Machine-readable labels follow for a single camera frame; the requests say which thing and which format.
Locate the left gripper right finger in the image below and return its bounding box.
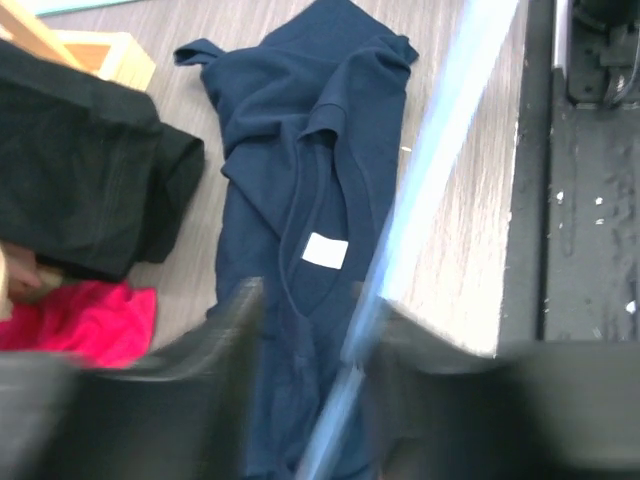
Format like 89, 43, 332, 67
365, 303, 639, 479

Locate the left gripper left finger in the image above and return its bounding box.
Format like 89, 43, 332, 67
1, 278, 264, 479

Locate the navy blue t shirt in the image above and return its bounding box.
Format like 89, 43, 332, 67
174, 1, 418, 479

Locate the blue wire hanger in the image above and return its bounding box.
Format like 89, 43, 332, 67
295, 1, 518, 479

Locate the magenta pink hanging shirt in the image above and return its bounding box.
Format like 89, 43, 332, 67
1, 281, 157, 368

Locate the beige hanging shirt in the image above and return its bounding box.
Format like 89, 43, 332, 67
1, 242, 63, 321

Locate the black printed hanging shirt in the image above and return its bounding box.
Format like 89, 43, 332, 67
1, 42, 205, 280

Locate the wooden clothes rack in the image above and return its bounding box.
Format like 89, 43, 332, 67
1, 1, 156, 91

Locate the teal board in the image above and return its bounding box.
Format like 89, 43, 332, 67
24, 0, 136, 17

